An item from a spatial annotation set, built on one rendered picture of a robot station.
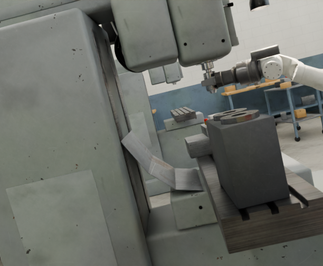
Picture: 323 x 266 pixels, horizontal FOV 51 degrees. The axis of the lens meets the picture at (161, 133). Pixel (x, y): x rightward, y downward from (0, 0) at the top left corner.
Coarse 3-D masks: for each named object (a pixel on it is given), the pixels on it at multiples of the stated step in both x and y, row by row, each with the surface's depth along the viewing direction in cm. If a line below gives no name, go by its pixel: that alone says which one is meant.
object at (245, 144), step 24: (216, 120) 87; (240, 120) 75; (264, 120) 73; (216, 144) 84; (240, 144) 74; (264, 144) 74; (216, 168) 96; (240, 168) 74; (264, 168) 75; (240, 192) 75; (264, 192) 75; (288, 192) 75
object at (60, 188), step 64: (0, 64) 109; (64, 64) 108; (0, 128) 112; (64, 128) 111; (128, 128) 143; (0, 192) 114; (64, 192) 113; (128, 192) 114; (0, 256) 118; (64, 256) 116; (128, 256) 116
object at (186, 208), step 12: (288, 156) 137; (288, 168) 122; (300, 168) 118; (312, 180) 117; (180, 192) 125; (192, 192) 122; (204, 192) 119; (180, 204) 119; (192, 204) 119; (204, 204) 119; (180, 216) 120; (192, 216) 120; (204, 216) 120; (180, 228) 120
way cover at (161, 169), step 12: (132, 132) 148; (132, 144) 131; (144, 156) 133; (144, 168) 119; (156, 168) 132; (168, 168) 144; (180, 168) 151; (168, 180) 125; (180, 180) 131; (192, 180) 131
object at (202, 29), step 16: (176, 0) 117; (192, 0) 117; (208, 0) 117; (176, 16) 118; (192, 16) 118; (208, 16) 118; (224, 16) 118; (176, 32) 119; (192, 32) 118; (208, 32) 118; (224, 32) 118; (192, 48) 119; (208, 48) 119; (224, 48) 119; (192, 64) 127
